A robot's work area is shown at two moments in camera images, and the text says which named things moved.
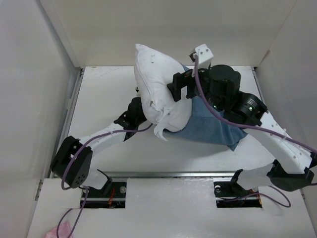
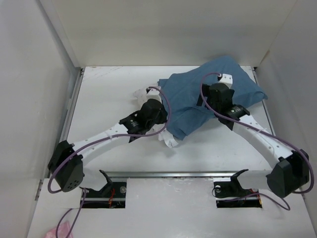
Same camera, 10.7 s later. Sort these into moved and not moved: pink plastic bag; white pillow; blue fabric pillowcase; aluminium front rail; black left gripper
Moved: black left gripper; blue fabric pillowcase; white pillow
Not moved: pink plastic bag; aluminium front rail
